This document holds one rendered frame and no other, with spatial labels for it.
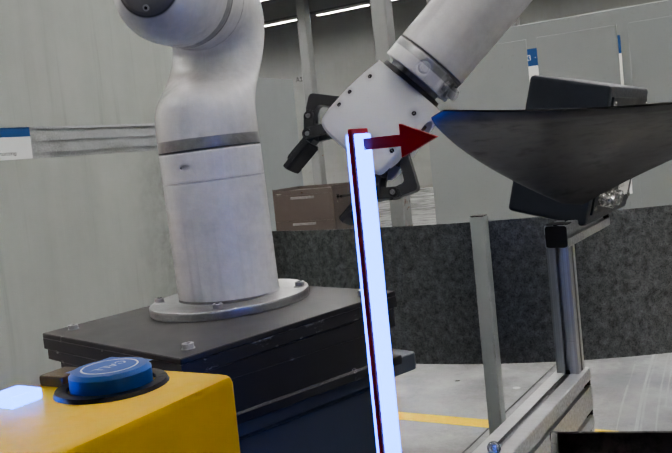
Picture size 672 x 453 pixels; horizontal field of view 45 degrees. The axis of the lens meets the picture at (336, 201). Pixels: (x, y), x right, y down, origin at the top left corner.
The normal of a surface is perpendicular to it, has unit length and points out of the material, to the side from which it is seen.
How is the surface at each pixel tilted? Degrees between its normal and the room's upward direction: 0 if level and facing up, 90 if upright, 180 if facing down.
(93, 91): 89
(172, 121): 87
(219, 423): 90
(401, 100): 80
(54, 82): 89
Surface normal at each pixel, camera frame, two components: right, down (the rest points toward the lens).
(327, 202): -0.47, 0.10
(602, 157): 0.08, 0.95
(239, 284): 0.31, 0.03
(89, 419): -0.10, -0.99
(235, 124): 0.68, -0.04
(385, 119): -0.33, -0.10
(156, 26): -0.11, 0.73
